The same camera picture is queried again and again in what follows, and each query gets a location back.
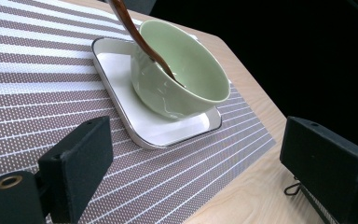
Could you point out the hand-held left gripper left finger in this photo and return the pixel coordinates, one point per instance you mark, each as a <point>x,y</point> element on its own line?
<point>77,161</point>

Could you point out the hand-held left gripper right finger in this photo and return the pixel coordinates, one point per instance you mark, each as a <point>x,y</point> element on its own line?
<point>329,161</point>

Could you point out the dark brown wooden spoon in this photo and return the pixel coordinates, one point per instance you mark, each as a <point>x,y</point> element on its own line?
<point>133,31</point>

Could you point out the light green bowl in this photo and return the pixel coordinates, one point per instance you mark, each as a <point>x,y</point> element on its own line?
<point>183,62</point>

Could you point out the striped woven placemat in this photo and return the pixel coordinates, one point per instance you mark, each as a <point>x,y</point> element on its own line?
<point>43,93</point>

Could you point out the white square plate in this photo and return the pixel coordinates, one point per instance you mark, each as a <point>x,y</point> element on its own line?
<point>118,81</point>

